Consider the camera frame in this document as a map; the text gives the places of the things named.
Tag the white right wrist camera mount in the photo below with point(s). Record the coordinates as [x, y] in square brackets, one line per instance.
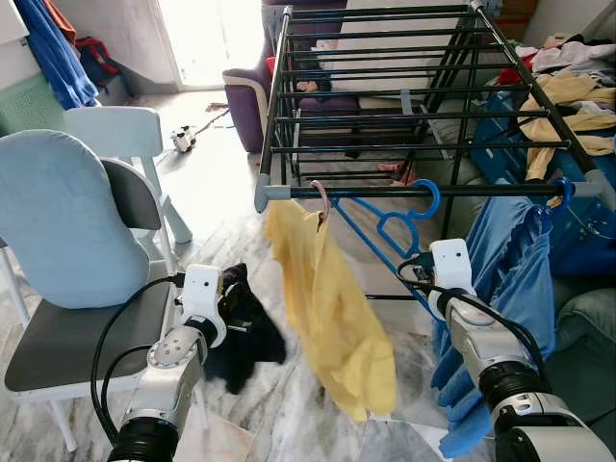
[450, 265]

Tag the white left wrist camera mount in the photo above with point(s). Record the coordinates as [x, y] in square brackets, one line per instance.
[200, 294]

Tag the white and grey clothes pile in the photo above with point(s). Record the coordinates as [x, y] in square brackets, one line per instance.
[573, 56]

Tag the yellow printed t-shirt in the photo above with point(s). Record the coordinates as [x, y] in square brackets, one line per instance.
[327, 308]

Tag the blue storage box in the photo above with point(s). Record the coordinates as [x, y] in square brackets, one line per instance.
[587, 241]

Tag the blue towel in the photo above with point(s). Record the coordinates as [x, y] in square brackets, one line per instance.
[58, 58]

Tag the blue plastic hanger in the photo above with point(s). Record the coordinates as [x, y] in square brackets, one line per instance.
[568, 188]
[433, 200]

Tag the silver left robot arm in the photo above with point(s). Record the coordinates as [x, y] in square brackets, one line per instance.
[168, 385]

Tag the blue shirt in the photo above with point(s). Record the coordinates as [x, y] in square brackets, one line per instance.
[510, 269]

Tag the white toy robot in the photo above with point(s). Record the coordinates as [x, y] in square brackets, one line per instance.
[183, 140]

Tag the yellow crumpled clothes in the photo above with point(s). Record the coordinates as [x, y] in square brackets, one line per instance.
[568, 125]

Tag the black drying rack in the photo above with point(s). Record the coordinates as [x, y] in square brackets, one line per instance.
[481, 190]

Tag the purple armchair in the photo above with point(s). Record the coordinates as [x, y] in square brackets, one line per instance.
[245, 111]

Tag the grey folding chair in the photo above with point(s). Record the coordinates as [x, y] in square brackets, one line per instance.
[77, 337]

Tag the mint green lattice crate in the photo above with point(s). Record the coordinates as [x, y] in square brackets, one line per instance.
[29, 106]

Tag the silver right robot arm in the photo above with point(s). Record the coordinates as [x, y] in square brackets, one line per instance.
[481, 342]

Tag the light blue children's chair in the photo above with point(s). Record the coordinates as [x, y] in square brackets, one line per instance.
[115, 130]

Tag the white folded mattress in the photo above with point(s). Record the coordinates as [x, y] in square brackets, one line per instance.
[385, 38]

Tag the light blue cushion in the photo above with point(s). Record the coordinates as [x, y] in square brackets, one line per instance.
[58, 221]

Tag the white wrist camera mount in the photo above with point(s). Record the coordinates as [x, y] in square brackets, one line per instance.
[450, 265]
[200, 294]

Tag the red and navy bag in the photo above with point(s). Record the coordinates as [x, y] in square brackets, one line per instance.
[96, 60]

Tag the pink hanger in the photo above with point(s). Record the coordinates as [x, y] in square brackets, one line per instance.
[323, 197]

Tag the pink slipper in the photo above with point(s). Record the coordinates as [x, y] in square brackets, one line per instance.
[397, 171]

